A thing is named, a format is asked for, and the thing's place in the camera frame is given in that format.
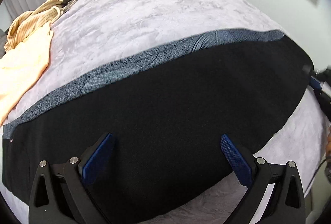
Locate lavender fleece bed blanket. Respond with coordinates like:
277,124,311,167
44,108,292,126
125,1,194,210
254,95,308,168
1,0,327,223

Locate black pants with patterned trim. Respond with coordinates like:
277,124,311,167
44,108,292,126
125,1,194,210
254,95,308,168
2,29,314,223

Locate striped tan garment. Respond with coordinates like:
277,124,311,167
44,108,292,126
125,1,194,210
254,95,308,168
4,0,77,53

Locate peach orange cloth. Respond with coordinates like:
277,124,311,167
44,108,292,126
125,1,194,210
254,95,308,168
1,22,53,124

